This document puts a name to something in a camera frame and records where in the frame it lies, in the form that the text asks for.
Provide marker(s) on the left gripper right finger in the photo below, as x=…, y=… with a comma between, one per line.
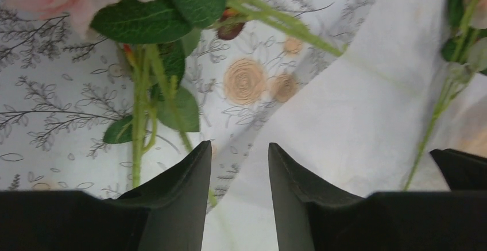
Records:
x=310, y=213

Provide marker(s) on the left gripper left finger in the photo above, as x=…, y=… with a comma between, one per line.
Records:
x=171, y=207

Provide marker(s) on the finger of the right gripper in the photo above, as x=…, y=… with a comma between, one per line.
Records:
x=462, y=171

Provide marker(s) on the white wrapping paper sheet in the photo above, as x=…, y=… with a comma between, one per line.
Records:
x=357, y=125

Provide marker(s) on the pink fake flower stem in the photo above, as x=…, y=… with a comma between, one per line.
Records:
x=465, y=55
x=249, y=10
x=140, y=27

